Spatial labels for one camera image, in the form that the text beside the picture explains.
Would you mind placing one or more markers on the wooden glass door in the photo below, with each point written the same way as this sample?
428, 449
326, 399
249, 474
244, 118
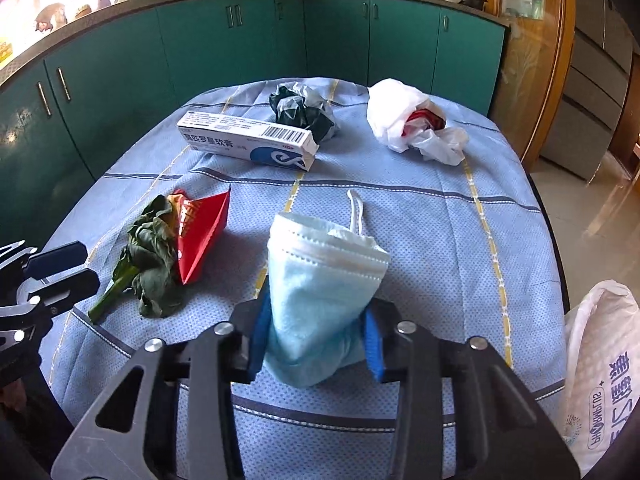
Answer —
550, 85

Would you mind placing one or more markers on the grey refrigerator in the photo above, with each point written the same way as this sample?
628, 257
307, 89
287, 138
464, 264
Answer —
595, 85

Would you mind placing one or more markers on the wilted green vegetable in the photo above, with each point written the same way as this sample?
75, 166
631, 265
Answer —
150, 260

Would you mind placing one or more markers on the blue checked tablecloth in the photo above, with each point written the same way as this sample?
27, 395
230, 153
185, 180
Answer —
425, 240

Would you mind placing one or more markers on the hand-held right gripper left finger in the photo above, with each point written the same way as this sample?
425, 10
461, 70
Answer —
257, 332

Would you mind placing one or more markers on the dark crumpled plastic bag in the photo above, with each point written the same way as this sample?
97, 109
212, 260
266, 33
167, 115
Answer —
295, 112

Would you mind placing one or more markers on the white plastic bag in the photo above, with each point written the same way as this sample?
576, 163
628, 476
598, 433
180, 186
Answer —
390, 115

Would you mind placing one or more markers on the brown rag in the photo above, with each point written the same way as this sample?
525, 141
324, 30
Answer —
50, 17

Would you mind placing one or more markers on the white blue ointment box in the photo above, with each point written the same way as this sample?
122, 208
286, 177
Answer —
235, 137

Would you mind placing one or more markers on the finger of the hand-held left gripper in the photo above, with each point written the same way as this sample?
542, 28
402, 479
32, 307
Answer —
57, 259
70, 285

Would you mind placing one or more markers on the light blue face mask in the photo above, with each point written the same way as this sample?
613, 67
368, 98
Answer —
315, 300

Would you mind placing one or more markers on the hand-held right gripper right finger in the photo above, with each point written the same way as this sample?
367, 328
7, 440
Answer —
375, 345

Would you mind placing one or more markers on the white printed trash bag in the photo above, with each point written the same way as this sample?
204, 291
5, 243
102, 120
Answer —
600, 360

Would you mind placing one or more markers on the red paper packet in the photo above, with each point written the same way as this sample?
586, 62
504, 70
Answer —
200, 240

